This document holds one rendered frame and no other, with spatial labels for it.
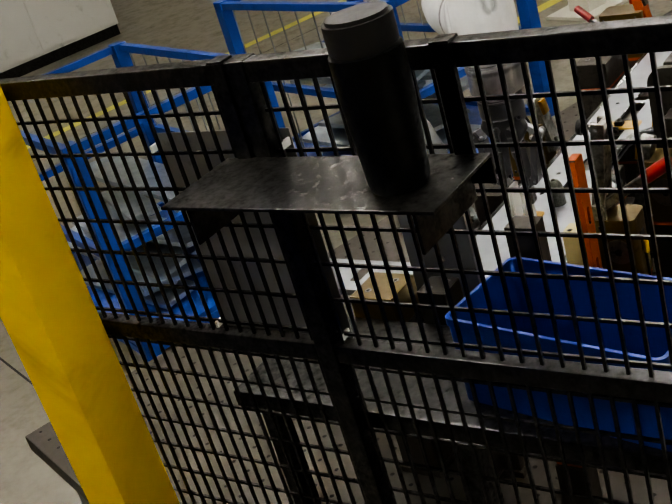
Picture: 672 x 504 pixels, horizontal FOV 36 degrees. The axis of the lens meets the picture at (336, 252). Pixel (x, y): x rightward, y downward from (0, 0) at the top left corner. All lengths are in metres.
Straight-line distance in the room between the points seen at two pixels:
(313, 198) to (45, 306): 0.59
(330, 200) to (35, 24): 8.82
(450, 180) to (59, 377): 0.78
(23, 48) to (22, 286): 8.29
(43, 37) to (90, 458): 8.31
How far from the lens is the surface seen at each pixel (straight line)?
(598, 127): 1.68
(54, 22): 9.90
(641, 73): 2.50
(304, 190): 1.12
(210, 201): 1.17
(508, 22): 1.67
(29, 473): 3.69
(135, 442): 1.72
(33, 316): 1.57
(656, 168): 1.69
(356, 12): 1.01
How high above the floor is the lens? 1.84
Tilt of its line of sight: 25 degrees down
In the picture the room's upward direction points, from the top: 17 degrees counter-clockwise
